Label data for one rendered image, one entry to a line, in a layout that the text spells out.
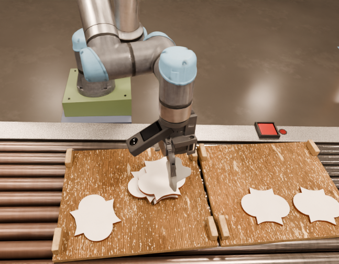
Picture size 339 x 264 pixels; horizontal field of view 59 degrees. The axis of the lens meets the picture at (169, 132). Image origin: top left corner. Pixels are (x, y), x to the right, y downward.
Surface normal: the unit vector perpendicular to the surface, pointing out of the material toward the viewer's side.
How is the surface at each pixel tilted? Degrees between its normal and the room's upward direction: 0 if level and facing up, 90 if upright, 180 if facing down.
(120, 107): 90
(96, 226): 0
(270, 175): 0
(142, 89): 0
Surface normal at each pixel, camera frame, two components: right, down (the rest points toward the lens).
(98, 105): 0.12, 0.70
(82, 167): 0.07, -0.72
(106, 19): 0.58, -0.30
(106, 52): 0.20, -0.24
